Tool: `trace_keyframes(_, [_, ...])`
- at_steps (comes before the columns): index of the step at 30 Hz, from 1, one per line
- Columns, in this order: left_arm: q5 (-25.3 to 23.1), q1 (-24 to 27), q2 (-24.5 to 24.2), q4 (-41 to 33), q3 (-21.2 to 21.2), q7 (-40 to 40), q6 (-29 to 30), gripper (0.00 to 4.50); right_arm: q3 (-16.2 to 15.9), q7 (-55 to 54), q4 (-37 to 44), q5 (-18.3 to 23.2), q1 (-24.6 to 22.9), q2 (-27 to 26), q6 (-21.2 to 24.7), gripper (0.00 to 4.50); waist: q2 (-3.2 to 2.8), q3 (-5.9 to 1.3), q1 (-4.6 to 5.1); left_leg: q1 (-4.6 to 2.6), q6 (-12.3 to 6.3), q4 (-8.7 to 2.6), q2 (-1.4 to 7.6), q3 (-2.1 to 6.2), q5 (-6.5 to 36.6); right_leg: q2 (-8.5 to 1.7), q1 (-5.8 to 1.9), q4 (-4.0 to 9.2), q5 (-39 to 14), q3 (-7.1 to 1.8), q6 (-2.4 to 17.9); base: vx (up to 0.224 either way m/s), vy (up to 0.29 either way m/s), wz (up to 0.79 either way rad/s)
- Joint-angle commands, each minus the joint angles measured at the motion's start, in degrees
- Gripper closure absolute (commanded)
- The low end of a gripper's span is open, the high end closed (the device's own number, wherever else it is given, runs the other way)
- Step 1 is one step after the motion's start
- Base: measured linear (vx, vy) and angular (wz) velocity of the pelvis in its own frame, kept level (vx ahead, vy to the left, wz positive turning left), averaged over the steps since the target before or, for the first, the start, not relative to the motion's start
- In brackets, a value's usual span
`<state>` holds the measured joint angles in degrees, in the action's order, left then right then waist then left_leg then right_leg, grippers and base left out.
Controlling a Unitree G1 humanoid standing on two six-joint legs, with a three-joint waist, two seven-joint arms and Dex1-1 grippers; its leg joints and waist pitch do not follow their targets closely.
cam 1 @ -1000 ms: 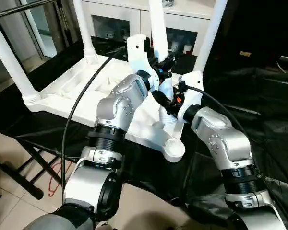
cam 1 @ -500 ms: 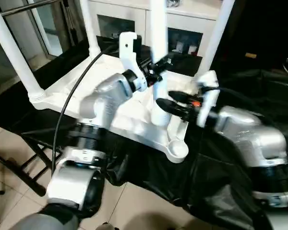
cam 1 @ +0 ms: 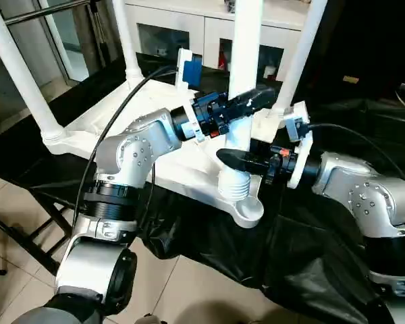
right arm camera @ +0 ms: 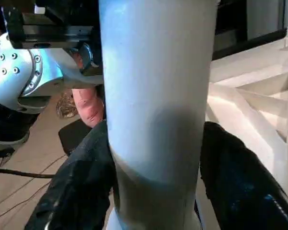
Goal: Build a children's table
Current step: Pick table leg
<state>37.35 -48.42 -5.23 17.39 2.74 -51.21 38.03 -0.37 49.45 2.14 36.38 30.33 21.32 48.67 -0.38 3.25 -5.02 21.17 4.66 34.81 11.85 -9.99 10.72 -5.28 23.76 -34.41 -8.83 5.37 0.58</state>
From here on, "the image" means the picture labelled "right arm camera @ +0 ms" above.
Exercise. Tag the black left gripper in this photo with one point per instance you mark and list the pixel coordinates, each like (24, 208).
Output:
(57, 31)

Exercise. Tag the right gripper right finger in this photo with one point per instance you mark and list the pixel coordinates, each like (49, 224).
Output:
(242, 187)

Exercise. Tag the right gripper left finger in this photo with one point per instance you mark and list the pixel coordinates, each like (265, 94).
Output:
(81, 179)

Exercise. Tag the white plastic table top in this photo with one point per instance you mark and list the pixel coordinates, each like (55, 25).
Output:
(254, 95)

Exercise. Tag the black floor pad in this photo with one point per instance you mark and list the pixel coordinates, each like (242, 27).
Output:
(74, 136)

